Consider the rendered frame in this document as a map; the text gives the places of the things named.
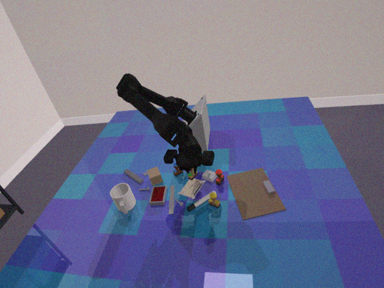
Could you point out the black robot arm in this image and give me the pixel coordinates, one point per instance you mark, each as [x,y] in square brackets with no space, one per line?
[167,125]

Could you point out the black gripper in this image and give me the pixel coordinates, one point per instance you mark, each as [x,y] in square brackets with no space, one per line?
[205,159]

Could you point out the grey mug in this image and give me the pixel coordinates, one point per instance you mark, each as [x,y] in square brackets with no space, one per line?
[123,197]

